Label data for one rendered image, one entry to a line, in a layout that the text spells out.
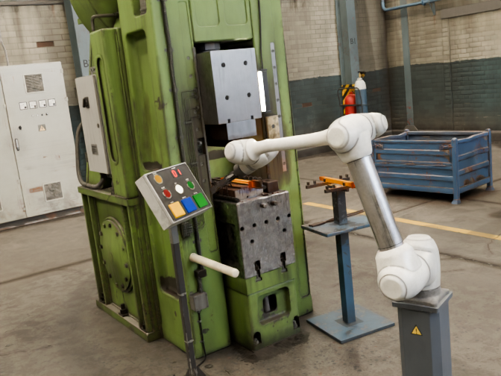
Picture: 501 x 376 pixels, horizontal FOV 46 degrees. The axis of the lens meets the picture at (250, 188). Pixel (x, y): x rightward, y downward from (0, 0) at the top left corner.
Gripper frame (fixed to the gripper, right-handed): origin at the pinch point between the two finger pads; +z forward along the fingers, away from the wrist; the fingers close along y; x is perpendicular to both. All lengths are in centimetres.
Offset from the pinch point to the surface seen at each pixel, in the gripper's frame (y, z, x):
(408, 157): 428, 48, -39
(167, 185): -16.3, 13.2, 13.3
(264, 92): 72, -16, 40
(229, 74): 40, -19, 53
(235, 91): 43, -15, 44
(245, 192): 42.1, 13.7, -5.6
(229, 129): 36.5, -2.7, 28.1
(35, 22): 352, 365, 397
